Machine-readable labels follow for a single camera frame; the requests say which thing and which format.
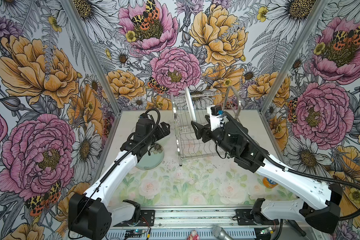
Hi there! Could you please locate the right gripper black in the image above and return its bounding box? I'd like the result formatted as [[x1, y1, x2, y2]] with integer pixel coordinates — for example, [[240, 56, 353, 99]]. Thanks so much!
[[191, 115, 237, 156]]

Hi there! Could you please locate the watermelon pattern plate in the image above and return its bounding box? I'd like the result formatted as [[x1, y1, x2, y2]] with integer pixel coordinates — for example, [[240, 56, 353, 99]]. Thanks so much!
[[185, 87, 197, 122]]

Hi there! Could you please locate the chrome two-tier dish rack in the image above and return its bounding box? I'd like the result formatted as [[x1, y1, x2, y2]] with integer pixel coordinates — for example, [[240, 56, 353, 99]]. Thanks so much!
[[171, 88, 248, 166]]

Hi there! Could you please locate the mint green plate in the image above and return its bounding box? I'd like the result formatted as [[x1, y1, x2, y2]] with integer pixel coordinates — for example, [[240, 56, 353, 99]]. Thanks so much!
[[136, 143, 164, 170]]

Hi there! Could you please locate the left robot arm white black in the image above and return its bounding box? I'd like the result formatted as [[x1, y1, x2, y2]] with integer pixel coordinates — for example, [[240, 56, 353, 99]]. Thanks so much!
[[68, 114, 171, 240]]

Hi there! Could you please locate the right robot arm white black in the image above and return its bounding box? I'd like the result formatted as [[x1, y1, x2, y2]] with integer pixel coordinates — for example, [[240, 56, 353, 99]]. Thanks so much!
[[191, 121, 342, 234]]

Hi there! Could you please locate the orange capped small jar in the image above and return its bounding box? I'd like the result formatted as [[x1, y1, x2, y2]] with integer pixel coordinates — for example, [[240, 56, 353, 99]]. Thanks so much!
[[263, 177, 278, 189]]

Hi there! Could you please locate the silver microphone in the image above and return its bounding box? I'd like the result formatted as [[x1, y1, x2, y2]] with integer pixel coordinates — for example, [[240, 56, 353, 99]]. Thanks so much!
[[212, 225, 234, 240]]

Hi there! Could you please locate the small red pink figure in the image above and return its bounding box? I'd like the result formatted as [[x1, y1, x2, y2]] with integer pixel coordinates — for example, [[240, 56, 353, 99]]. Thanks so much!
[[186, 230, 200, 240]]

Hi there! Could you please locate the green circuit board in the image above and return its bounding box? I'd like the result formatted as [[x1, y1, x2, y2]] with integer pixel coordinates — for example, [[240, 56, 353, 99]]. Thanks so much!
[[125, 229, 146, 238]]

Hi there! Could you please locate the left black corrugated cable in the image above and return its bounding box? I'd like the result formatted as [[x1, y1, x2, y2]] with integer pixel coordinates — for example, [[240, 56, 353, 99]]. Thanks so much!
[[67, 108, 161, 238]]

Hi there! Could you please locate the black corrugated cable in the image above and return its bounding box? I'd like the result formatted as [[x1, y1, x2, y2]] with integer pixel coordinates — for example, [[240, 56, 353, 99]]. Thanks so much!
[[221, 110, 360, 222], [67, 108, 161, 238]]

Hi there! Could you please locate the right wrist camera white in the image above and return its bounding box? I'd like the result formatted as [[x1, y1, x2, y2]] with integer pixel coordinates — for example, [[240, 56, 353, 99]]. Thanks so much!
[[207, 105, 226, 131]]

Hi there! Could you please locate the aluminium frame rail front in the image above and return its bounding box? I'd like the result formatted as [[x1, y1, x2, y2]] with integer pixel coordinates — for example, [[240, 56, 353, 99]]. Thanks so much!
[[110, 200, 306, 228]]

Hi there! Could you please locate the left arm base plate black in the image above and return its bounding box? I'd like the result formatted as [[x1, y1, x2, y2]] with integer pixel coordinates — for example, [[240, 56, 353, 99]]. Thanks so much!
[[136, 210, 156, 227]]

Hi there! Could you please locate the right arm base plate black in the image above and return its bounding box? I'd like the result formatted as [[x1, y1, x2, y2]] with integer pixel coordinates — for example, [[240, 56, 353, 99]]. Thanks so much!
[[232, 209, 280, 226]]

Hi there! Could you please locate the black handled screwdriver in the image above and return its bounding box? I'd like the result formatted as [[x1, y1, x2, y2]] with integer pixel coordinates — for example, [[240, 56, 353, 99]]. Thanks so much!
[[287, 220, 307, 237]]

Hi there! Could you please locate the right black corrugated cable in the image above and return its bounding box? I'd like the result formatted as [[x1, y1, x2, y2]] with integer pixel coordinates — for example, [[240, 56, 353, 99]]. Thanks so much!
[[221, 110, 360, 222]]

